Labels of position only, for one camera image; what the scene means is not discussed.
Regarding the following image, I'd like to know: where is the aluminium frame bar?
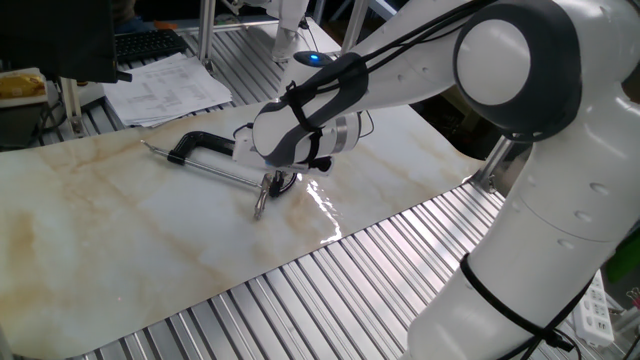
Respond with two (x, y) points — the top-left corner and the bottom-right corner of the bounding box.
(197, 0), (218, 72)
(341, 0), (371, 55)
(468, 135), (517, 195)

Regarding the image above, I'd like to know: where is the white paper stack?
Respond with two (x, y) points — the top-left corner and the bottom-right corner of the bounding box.
(102, 52), (234, 129)

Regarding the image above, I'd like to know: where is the marble pattern sheet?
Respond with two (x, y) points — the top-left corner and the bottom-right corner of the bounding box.
(0, 102), (485, 359)

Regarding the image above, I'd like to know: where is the yellow white box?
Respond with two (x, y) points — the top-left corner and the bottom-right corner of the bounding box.
(0, 67), (49, 109)

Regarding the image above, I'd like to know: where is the black monitor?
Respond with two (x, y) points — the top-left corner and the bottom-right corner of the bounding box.
(0, 0), (134, 84)

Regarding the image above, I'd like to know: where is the white power strip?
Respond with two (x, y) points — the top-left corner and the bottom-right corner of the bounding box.
(572, 269), (617, 349)

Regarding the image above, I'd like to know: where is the black C-clamp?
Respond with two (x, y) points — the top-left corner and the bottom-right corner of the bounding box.
(140, 130), (265, 191)

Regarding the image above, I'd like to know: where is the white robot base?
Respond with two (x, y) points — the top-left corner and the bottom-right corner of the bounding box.
(234, 0), (312, 64)

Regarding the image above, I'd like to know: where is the green mat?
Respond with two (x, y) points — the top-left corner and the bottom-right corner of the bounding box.
(602, 234), (640, 284)

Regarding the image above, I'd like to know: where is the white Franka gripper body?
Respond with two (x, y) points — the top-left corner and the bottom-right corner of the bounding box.
(232, 133), (269, 172)

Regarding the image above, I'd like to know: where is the black keyboard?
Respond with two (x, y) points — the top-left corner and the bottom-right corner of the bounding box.
(113, 28), (190, 64)

